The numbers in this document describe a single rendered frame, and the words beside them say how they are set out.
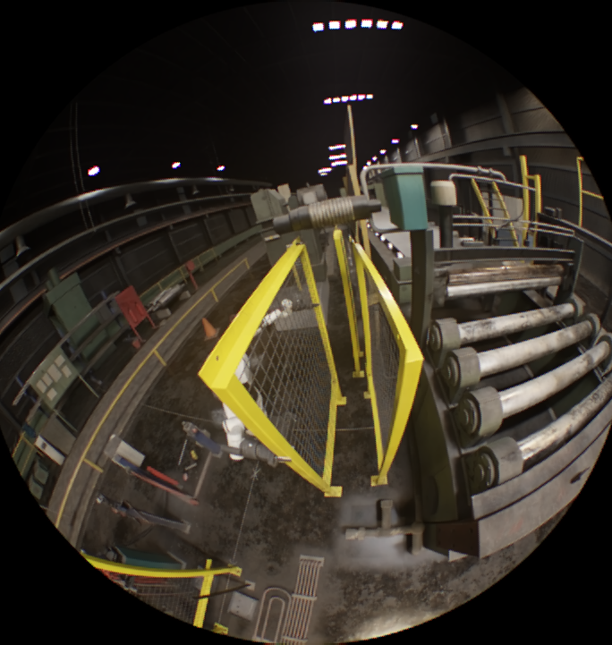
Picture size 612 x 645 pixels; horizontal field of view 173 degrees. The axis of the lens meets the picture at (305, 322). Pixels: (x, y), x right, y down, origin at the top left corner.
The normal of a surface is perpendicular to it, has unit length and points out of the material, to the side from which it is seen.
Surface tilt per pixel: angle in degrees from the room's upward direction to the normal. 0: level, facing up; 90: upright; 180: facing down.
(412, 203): 90
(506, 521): 0
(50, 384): 90
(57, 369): 90
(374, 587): 0
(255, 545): 0
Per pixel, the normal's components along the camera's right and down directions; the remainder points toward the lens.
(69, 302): 0.96, -0.13
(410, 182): -0.13, 0.58
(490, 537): -0.25, -0.81
